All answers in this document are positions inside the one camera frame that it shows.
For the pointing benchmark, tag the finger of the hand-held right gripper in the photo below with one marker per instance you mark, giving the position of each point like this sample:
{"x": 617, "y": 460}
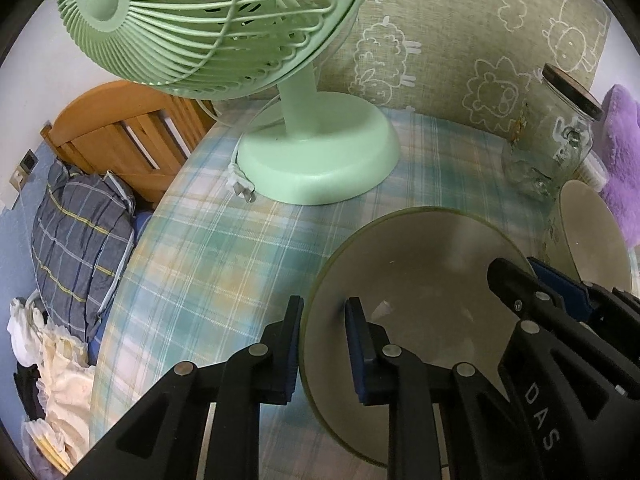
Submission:
{"x": 565, "y": 292}
{"x": 517, "y": 285}

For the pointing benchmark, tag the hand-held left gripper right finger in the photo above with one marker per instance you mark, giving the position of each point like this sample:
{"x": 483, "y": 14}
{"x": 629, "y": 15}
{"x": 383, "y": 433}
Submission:
{"x": 357, "y": 355}

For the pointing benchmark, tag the plaid tablecloth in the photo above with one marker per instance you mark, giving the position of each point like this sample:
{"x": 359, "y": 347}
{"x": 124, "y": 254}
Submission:
{"x": 200, "y": 260}

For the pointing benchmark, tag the dark cloth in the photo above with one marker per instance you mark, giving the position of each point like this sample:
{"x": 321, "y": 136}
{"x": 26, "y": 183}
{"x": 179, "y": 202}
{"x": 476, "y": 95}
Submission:
{"x": 27, "y": 390}

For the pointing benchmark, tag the blue plaid pillow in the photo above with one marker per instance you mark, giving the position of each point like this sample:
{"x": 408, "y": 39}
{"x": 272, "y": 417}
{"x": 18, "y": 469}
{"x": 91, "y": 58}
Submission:
{"x": 75, "y": 240}

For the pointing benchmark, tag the cotton swab container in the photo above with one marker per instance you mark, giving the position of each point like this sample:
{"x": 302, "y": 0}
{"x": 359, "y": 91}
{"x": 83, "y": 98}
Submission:
{"x": 597, "y": 172}

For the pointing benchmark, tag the green desk fan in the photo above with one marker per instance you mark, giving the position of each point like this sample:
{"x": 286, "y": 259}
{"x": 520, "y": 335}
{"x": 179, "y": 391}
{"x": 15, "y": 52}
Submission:
{"x": 320, "y": 160}

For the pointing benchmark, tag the medium floral ceramic bowl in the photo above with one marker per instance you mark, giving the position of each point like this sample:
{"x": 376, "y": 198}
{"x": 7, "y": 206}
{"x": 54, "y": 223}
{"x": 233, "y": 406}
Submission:
{"x": 595, "y": 235}

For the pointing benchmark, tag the purple plush cushion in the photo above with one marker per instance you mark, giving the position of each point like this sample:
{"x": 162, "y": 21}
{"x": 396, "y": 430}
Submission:
{"x": 625, "y": 160}

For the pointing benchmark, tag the cream crumpled cloth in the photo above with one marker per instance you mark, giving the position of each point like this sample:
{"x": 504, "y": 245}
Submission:
{"x": 65, "y": 390}

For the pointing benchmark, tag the large floral ceramic bowl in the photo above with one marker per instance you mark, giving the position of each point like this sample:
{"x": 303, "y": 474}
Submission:
{"x": 425, "y": 260}

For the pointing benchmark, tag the wooden headboard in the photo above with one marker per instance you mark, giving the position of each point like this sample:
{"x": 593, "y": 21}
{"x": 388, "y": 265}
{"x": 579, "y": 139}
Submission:
{"x": 100, "y": 120}

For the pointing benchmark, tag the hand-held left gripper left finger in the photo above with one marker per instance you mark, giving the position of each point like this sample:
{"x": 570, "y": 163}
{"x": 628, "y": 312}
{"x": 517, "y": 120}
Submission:
{"x": 292, "y": 355}

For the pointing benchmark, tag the wall socket panel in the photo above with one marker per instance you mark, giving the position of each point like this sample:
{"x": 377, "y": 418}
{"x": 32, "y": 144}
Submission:
{"x": 24, "y": 170}

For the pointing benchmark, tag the green sheep print cushion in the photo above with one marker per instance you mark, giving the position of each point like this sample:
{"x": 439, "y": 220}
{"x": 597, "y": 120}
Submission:
{"x": 450, "y": 35}

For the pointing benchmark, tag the glass jar with black lid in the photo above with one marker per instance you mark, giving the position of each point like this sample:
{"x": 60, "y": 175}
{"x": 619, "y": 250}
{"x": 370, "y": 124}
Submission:
{"x": 565, "y": 125}

